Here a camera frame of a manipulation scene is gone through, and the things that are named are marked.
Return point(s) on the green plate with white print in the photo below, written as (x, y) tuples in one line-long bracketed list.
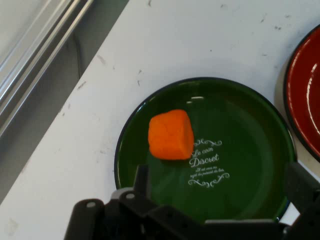
[(245, 125)]

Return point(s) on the orange toy food chunk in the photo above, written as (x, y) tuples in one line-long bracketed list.
[(170, 136)]

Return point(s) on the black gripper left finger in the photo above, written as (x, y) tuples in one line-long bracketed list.
[(130, 220)]

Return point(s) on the red plate with black rim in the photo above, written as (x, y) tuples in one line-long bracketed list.
[(305, 100)]

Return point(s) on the aluminium frame rail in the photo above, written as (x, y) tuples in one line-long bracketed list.
[(42, 52)]

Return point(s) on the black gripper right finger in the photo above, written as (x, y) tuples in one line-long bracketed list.
[(306, 197)]

